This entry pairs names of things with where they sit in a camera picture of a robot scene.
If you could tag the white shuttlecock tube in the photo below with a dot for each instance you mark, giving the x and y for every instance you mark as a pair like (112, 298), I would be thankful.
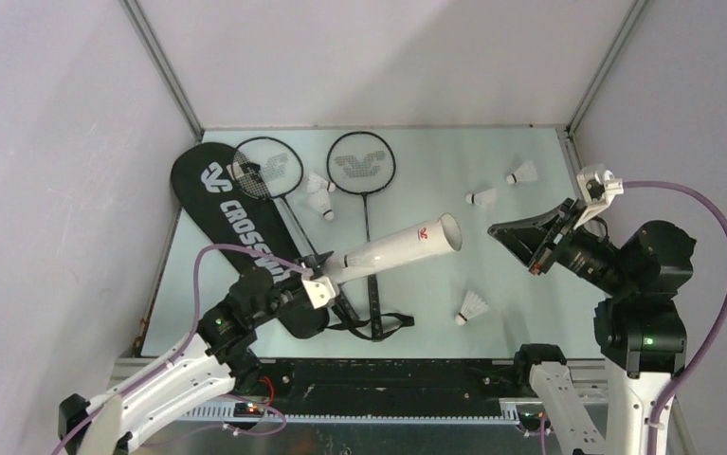
(435, 237)

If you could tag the black racket bag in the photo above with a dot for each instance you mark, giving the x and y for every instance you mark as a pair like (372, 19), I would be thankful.
(203, 186)

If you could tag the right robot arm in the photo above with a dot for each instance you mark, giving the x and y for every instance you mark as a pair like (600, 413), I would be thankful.
(637, 327)

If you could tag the badminton racket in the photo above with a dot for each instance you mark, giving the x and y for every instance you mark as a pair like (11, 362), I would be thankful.
(361, 163)
(267, 168)

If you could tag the right badminton racket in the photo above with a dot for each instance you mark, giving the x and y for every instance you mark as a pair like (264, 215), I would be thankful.
(361, 163)

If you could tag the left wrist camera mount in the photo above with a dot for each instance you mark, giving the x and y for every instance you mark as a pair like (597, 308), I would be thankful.
(320, 291)

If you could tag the left badminton racket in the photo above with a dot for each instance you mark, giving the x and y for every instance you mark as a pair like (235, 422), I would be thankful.
(267, 168)

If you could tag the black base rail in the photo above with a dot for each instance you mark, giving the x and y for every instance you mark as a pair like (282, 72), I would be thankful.
(442, 388)

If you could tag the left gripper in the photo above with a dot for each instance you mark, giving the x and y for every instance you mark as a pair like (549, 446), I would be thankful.
(311, 260)

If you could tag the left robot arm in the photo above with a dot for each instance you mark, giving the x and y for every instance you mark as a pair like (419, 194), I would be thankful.
(212, 359)

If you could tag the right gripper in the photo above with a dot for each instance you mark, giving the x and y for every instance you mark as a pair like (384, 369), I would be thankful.
(526, 237)

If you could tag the shuttlecock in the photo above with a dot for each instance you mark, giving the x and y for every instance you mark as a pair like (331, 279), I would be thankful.
(320, 203)
(526, 172)
(484, 199)
(473, 306)
(316, 183)

